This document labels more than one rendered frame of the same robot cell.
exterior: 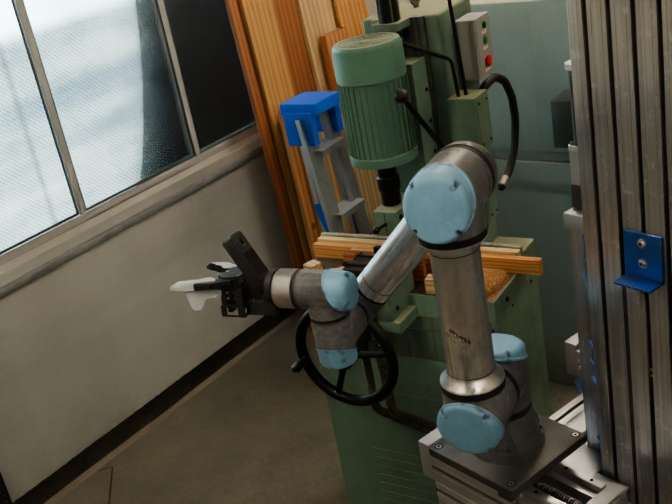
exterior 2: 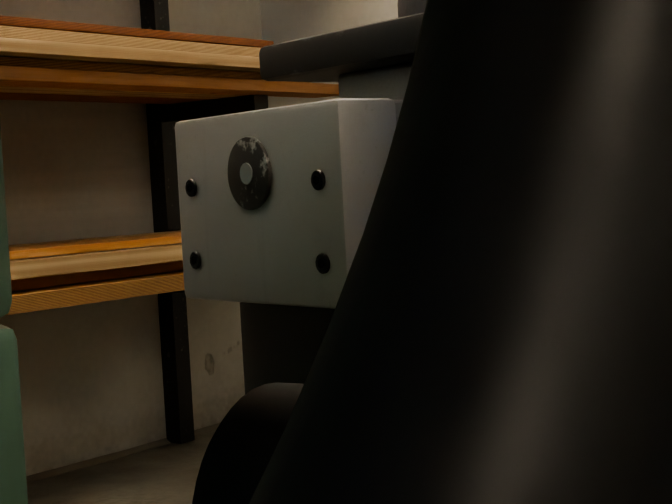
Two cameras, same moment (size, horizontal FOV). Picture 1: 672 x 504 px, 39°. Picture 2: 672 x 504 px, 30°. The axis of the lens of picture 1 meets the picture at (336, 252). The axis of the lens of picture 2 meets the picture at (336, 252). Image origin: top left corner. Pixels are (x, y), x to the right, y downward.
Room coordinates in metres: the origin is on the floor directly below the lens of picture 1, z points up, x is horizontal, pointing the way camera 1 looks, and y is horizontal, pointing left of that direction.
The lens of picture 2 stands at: (1.98, 0.03, 0.74)
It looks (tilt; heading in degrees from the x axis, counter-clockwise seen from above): 3 degrees down; 267
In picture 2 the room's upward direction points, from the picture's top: 3 degrees counter-clockwise
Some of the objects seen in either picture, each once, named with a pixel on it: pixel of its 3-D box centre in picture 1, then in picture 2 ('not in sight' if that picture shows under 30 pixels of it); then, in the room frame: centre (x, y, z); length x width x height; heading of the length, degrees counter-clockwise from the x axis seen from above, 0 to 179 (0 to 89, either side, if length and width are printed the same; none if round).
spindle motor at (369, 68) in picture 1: (375, 101); not in sight; (2.30, -0.17, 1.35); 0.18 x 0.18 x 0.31
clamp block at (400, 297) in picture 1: (377, 291); not in sight; (2.13, -0.09, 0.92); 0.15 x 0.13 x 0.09; 55
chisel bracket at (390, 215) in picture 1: (398, 216); not in sight; (2.32, -0.18, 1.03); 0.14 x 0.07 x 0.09; 145
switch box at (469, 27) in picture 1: (474, 46); not in sight; (2.49, -0.47, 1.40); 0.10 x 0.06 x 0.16; 145
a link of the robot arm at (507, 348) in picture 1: (496, 371); not in sight; (1.54, -0.26, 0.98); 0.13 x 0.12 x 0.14; 151
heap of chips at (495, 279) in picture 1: (485, 279); not in sight; (2.07, -0.35, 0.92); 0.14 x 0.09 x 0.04; 145
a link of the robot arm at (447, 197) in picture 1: (463, 308); not in sight; (1.43, -0.20, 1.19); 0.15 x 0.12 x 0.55; 151
